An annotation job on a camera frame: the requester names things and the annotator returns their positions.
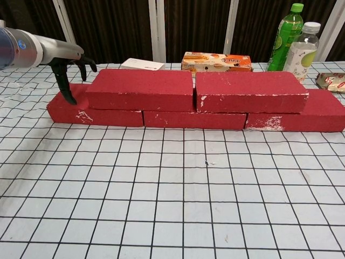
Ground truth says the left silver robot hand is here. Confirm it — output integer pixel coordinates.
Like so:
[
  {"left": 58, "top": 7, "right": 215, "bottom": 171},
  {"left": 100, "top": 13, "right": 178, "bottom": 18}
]
[{"left": 39, "top": 36, "right": 98, "bottom": 106}]

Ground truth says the red brick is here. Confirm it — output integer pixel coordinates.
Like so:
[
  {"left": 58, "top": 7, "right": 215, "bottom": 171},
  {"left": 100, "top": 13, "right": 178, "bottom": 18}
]
[
  {"left": 143, "top": 110, "right": 247, "bottom": 130},
  {"left": 195, "top": 71, "right": 310, "bottom": 114},
  {"left": 85, "top": 69, "right": 195, "bottom": 111},
  {"left": 46, "top": 83, "right": 144, "bottom": 127},
  {"left": 244, "top": 90, "right": 345, "bottom": 133}
]

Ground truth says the dark pleated curtain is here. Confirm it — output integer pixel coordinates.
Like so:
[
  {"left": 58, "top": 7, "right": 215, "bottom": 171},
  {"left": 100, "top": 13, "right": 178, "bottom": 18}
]
[{"left": 0, "top": 0, "right": 345, "bottom": 67}]

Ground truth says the white cardboard box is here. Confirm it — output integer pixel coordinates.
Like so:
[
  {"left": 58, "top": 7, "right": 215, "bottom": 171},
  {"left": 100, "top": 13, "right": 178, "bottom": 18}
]
[{"left": 120, "top": 58, "right": 165, "bottom": 71}]

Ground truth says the orange snack box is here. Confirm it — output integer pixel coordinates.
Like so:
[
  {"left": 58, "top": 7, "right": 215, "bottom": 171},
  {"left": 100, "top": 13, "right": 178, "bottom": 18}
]
[{"left": 181, "top": 52, "right": 254, "bottom": 74}]

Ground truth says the white pole with foot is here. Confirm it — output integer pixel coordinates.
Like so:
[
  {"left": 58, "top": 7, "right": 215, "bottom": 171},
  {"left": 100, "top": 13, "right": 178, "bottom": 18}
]
[{"left": 223, "top": 0, "right": 240, "bottom": 56}]

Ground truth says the white checkered tablecloth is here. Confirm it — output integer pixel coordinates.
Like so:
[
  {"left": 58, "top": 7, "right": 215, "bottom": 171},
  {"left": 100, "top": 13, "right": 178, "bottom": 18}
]
[{"left": 0, "top": 62, "right": 345, "bottom": 259}]

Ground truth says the green drink bottle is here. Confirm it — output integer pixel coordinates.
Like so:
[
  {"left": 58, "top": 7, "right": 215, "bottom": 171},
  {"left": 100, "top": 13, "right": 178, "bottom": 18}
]
[{"left": 267, "top": 3, "right": 305, "bottom": 72}]

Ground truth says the clear bottle white cap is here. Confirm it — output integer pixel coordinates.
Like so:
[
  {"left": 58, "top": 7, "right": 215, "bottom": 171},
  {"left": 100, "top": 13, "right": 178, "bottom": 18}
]
[{"left": 282, "top": 22, "right": 321, "bottom": 83}]

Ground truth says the gold foil snack pack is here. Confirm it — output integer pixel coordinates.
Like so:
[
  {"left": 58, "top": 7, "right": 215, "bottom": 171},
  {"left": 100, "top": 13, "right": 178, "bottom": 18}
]
[{"left": 315, "top": 72, "right": 345, "bottom": 94}]

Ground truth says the white double frame pole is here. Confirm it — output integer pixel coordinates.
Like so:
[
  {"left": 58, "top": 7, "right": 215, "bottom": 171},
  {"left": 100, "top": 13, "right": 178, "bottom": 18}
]
[{"left": 148, "top": 0, "right": 167, "bottom": 63}]

